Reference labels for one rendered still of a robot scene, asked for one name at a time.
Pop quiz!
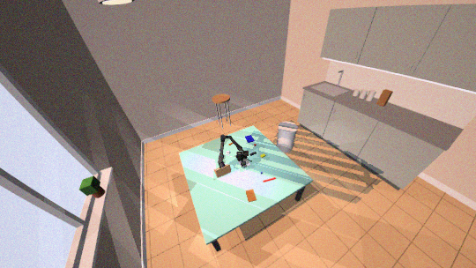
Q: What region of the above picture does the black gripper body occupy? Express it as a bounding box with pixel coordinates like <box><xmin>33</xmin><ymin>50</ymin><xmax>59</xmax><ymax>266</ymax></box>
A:
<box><xmin>235</xmin><ymin>154</ymin><xmax>246</xmax><ymax>166</ymax></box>

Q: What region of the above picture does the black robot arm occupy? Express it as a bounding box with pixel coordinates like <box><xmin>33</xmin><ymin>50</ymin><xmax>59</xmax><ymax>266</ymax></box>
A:
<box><xmin>218</xmin><ymin>135</ymin><xmax>249</xmax><ymax>168</ymax></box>

